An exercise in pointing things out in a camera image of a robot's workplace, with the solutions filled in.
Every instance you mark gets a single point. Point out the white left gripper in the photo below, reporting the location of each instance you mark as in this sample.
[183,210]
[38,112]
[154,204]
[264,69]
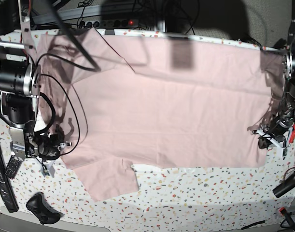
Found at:
[273,137]

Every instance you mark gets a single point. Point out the black cordless phone handset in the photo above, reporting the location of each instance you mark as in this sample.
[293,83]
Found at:
[13,167]

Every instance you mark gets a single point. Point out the terrazzo patterned tablecloth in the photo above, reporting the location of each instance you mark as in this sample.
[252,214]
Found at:
[178,199]

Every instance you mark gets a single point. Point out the long black bar in wrap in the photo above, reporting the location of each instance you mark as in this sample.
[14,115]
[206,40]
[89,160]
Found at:
[6,191]

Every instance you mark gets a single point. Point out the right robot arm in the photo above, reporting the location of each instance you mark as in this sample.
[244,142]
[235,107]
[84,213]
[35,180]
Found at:
[20,93]

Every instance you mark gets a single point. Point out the black cylindrical tool right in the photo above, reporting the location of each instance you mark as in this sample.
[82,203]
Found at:
[284,187]

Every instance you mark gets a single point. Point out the pink T-shirt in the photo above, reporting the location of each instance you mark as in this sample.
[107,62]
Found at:
[157,101]

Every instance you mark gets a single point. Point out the black game controller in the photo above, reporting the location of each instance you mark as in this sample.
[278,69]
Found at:
[39,207]

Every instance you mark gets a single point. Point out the black power strip red switch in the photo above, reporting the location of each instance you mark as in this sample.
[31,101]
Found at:
[110,24]

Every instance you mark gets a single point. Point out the red black clamp bottom right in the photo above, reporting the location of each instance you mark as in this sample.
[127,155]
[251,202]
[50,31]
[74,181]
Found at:
[288,219]

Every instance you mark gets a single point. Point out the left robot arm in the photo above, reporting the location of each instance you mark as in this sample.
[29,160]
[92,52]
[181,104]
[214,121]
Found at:
[285,111]

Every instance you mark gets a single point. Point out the red handled screwdriver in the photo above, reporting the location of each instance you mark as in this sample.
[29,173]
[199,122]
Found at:
[292,134]

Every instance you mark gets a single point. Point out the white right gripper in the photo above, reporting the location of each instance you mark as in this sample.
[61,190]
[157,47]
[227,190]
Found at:
[46,149]

